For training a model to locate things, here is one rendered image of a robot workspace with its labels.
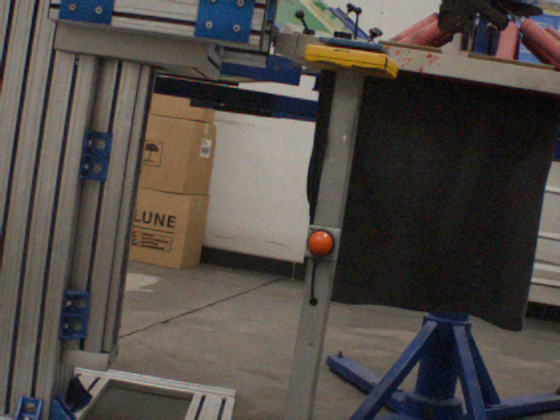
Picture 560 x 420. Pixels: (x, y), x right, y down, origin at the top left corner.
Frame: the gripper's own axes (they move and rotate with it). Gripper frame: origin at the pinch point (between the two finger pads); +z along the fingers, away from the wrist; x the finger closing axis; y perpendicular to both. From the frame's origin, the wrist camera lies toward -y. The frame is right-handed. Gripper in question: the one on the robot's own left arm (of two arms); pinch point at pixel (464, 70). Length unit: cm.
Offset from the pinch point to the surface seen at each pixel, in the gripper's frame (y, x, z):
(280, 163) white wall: 132, -413, 35
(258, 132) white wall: 148, -413, 18
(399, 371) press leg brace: 10, -64, 81
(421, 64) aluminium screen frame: 3, 60, 5
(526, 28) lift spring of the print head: -11, -69, -21
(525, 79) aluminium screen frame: -15, 60, 5
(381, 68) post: 6, 84, 9
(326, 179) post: 13, 79, 27
